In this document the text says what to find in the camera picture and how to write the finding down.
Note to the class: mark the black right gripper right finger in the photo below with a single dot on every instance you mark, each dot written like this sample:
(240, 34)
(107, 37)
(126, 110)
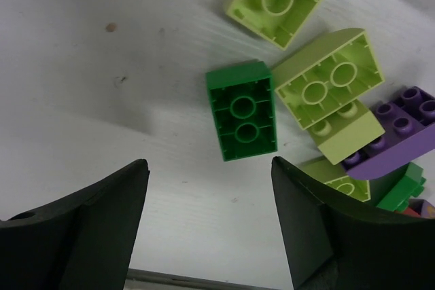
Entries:
(371, 248)

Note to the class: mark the purple slanted lego piece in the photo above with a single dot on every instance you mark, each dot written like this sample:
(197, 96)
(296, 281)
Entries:
(408, 121)

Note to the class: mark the purple lego brick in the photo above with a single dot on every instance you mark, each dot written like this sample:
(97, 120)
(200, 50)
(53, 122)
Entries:
(427, 210)

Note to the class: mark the lime curved lego brick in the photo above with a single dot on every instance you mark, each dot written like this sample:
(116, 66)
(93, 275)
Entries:
(346, 131)

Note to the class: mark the green lego piece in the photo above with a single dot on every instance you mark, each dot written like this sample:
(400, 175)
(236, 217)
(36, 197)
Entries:
(393, 191)

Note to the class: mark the small red lego brick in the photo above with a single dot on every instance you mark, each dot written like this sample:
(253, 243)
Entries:
(414, 208)

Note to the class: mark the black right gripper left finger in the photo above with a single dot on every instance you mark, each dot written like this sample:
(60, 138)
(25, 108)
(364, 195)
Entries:
(82, 241)

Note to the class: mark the dark green lego brick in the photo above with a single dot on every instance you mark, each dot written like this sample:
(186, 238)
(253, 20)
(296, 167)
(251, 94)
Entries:
(243, 107)

